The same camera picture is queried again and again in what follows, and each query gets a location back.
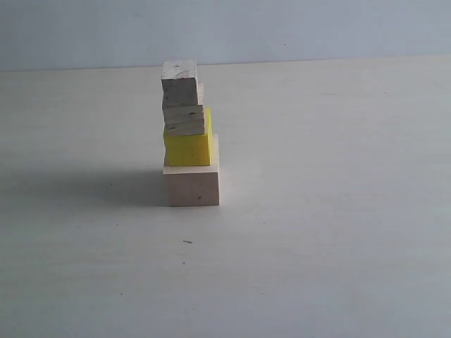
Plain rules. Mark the large light wooden cube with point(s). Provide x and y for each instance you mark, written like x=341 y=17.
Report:
x=188 y=186

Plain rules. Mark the yellow cube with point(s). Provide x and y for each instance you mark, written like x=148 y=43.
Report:
x=190 y=150

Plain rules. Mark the medium layered wooden cube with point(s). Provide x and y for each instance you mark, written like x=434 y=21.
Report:
x=186 y=120

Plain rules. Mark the small wooden cube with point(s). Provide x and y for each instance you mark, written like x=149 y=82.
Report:
x=179 y=83

